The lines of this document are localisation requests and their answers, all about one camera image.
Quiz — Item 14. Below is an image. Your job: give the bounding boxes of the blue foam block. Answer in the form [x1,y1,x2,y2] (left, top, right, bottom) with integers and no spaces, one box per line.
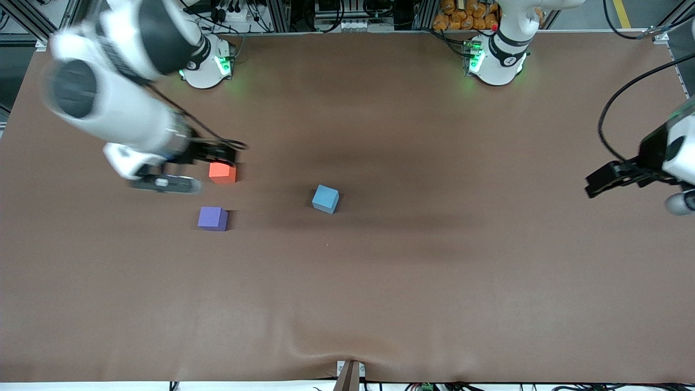
[312,185,340,215]

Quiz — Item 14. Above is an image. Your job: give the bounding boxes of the orange foam block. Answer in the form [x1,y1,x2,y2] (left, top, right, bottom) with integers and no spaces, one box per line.
[209,162,237,185]

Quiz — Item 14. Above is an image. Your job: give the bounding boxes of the purple foam block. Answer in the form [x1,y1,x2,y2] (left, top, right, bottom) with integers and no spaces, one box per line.
[198,206,229,232]

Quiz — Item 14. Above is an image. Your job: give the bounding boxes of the white socket box black plugs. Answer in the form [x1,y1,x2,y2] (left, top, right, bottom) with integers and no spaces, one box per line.
[209,0,272,33]

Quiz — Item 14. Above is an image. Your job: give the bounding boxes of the brown table cover mat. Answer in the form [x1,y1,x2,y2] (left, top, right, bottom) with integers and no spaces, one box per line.
[0,30,695,384]

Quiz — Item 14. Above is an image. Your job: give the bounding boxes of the bag of orange balls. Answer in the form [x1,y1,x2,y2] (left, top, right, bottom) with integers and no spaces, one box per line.
[433,0,545,31]

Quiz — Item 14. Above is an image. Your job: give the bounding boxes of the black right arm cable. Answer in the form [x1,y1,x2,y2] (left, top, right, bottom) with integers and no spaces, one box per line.
[144,81,249,152]

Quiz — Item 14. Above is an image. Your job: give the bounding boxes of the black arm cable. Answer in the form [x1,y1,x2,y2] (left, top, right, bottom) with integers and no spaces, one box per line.
[144,81,249,152]
[597,52,695,162]

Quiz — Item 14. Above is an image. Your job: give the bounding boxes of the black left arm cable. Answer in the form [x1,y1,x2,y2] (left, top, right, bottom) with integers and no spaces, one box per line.
[597,52,695,162]

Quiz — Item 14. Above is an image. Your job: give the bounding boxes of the aluminium frame profile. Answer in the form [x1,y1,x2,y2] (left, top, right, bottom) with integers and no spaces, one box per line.
[649,0,695,45]
[0,0,82,52]

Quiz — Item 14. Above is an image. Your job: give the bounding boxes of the aluminium frame post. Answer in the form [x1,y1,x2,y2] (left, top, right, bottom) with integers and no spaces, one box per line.
[270,0,292,33]
[413,0,435,30]

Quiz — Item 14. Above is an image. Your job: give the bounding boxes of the brown camera mount post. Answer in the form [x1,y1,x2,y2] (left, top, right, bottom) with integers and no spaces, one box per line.
[332,360,366,391]

